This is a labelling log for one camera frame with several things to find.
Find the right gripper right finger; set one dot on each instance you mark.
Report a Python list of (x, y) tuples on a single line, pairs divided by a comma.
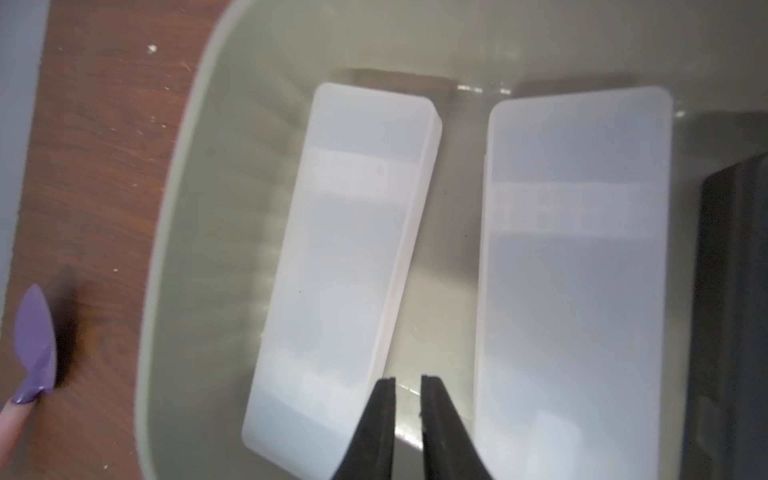
[(448, 451)]

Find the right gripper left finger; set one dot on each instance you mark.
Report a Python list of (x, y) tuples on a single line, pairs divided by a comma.
[(370, 452)]

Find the translucent pencil case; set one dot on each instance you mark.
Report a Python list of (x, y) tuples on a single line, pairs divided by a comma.
[(363, 178), (572, 284)]

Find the black pencil case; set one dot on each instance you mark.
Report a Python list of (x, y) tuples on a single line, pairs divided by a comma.
[(725, 429)]

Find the grey-green plastic storage box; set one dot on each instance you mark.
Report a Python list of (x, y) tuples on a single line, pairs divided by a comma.
[(233, 170)]

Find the purple pink spatula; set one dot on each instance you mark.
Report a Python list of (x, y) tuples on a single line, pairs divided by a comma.
[(34, 342)]

